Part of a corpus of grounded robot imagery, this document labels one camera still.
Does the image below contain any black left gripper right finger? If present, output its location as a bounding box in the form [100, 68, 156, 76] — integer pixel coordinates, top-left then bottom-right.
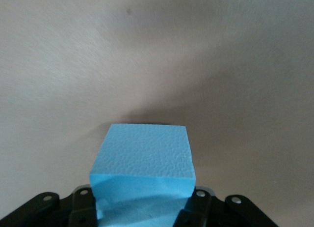
[173, 185, 279, 227]

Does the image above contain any light blue foam block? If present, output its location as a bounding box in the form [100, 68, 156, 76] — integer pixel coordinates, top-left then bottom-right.
[89, 123, 197, 227]

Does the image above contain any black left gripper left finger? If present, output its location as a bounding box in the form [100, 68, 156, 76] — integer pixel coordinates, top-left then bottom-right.
[0, 184, 99, 227]

